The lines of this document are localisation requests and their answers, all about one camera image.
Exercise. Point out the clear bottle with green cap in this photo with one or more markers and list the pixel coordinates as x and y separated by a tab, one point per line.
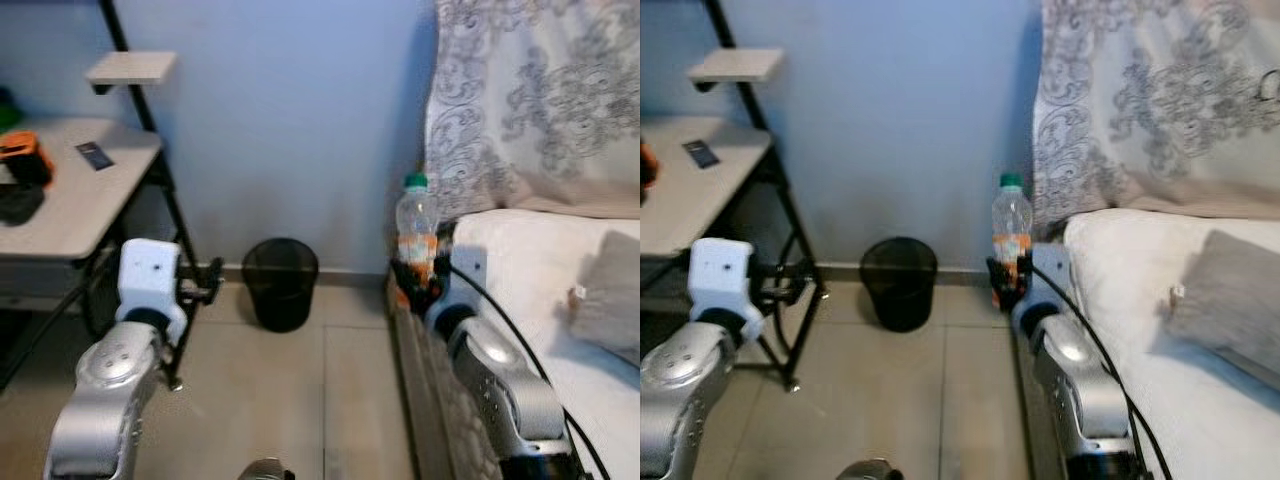
1012	215
417	215

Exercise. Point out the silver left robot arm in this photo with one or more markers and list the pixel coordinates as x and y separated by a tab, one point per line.
680	395
108	392

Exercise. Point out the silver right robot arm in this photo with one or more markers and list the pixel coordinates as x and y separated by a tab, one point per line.
505	395
1085	400

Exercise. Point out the black mesh waste bin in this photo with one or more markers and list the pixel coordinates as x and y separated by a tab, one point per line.
898	285
280	285

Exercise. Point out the white mattress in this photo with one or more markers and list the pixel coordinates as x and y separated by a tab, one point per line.
530	260
1120	290

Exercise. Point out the grey patterned bed base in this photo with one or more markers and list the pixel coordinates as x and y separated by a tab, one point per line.
1030	400
430	400

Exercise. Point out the small black card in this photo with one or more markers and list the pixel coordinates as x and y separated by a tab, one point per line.
95	156
701	154

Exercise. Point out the grey pillow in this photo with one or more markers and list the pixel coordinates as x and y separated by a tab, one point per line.
612	300
1225	295

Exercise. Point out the orange and black object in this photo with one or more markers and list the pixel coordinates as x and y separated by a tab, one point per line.
646	166
24	158

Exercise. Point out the flat black object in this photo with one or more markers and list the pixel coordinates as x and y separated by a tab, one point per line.
18	204

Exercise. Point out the silver robot leg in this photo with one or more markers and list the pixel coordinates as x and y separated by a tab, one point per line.
872	470
266	470

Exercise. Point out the grey paisley print cloth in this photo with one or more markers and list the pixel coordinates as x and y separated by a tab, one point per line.
540	100
1150	100

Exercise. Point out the small grey shelf board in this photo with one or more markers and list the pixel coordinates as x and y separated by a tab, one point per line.
738	64
132	67

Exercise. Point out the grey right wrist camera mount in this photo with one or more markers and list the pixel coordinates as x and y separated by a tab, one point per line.
466	275
1046	272

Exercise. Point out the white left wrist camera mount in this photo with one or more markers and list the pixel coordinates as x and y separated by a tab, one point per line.
722	275
148	272

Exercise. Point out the grey desk with black frame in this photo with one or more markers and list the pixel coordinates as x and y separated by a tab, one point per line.
90	200
700	200

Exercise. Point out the black metal shelf post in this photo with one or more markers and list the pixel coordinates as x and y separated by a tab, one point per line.
722	30
122	40

